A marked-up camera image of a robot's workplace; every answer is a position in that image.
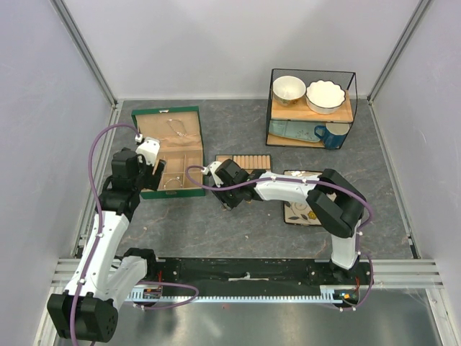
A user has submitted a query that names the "silver pearl bangle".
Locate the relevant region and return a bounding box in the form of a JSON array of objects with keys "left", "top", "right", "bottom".
[{"left": 164, "top": 176, "right": 184, "bottom": 190}]

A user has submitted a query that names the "green jewelry tray insert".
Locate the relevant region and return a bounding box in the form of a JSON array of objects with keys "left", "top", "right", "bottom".
[{"left": 215, "top": 154, "right": 272, "bottom": 172}]

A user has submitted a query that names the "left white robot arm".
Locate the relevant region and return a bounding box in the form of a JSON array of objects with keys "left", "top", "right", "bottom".
[{"left": 47, "top": 140, "right": 166, "bottom": 342}]

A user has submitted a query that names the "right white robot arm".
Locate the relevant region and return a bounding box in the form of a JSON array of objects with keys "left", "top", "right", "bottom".
[{"left": 203, "top": 159, "right": 370, "bottom": 284}]

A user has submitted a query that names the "green jewelry box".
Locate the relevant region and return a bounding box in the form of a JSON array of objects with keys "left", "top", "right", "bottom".
[{"left": 131, "top": 106, "right": 205, "bottom": 200}]

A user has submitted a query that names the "square floral plate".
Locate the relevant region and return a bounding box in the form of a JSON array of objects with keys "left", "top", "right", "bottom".
[{"left": 283, "top": 170, "right": 321, "bottom": 226}]

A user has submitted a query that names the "light blue rectangular plate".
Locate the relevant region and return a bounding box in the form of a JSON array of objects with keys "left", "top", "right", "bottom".
[{"left": 269, "top": 120, "right": 323, "bottom": 143}]

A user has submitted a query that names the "cream floral bowl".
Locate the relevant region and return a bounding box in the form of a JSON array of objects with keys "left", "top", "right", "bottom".
[{"left": 272, "top": 76, "right": 306, "bottom": 107}]

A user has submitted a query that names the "blue enamel mug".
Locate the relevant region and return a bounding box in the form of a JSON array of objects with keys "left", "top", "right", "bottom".
[{"left": 314, "top": 123, "right": 350, "bottom": 150}]

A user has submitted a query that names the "white scalloped bowl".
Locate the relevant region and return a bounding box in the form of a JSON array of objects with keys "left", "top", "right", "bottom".
[{"left": 305, "top": 80, "right": 346, "bottom": 115}]

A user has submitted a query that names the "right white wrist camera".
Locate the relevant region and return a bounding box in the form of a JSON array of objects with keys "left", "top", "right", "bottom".
[{"left": 201, "top": 161, "right": 223, "bottom": 187}]

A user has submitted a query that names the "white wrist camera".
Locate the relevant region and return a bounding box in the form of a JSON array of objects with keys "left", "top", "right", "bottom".
[
  {"left": 201, "top": 161, "right": 223, "bottom": 187},
  {"left": 135, "top": 134, "right": 161, "bottom": 167}
]

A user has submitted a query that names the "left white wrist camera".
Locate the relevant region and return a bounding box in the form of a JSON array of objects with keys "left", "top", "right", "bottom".
[{"left": 135, "top": 134, "right": 161, "bottom": 167}]

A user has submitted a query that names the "silver chain necklace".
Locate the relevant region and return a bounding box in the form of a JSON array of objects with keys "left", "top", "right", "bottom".
[{"left": 166, "top": 117, "right": 195, "bottom": 138}]

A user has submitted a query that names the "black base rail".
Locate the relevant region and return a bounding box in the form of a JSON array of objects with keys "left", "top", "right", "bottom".
[{"left": 154, "top": 257, "right": 372, "bottom": 286}]

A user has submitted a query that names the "black wire shelf rack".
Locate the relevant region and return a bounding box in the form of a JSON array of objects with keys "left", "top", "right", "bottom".
[{"left": 266, "top": 68, "right": 358, "bottom": 148}]

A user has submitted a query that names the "grey cable duct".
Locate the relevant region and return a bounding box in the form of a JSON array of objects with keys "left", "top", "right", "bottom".
[{"left": 125, "top": 286, "right": 359, "bottom": 305}]

